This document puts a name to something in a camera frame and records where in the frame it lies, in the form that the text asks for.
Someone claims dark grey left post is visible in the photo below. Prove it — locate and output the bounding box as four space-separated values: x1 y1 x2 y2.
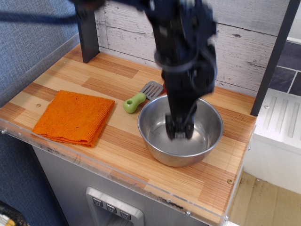
75 4 99 63

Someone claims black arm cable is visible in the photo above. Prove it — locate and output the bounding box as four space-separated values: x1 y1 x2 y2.
0 11 79 25

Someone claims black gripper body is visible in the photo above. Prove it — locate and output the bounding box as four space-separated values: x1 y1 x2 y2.
155 43 217 129

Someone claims silver dispenser button panel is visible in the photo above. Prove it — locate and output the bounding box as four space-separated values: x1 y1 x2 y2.
86 187 144 226

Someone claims stainless steel pot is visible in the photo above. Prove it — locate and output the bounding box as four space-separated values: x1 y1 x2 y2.
138 95 223 167

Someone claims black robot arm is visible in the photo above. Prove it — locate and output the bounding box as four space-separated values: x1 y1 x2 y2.
124 0 217 139

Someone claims green handled grey spatula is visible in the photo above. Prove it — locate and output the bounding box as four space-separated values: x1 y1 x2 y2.
123 81 164 113

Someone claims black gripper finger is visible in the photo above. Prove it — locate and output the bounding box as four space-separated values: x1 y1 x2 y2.
165 114 175 140
184 119 194 139

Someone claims white toy sink drainboard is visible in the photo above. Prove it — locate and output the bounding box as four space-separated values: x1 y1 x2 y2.
243 89 301 194

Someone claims dark grey right post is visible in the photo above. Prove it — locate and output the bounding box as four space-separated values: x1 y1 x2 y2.
250 0 301 117

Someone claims dark grey post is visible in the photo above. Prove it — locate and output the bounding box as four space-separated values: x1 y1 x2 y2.
75 4 99 63
250 0 301 117

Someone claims silver toy fridge cabinet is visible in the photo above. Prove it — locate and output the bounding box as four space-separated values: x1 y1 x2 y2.
33 147 204 226

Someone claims red toy strawberry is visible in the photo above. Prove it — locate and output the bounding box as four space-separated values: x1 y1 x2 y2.
163 84 167 94

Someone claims clear acrylic edge guard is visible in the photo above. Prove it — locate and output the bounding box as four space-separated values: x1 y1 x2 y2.
0 113 255 226

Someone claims yellow object bottom left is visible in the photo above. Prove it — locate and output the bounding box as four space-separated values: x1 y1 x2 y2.
5 219 16 226

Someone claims orange folded cloth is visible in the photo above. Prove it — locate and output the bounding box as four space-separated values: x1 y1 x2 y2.
32 90 115 148

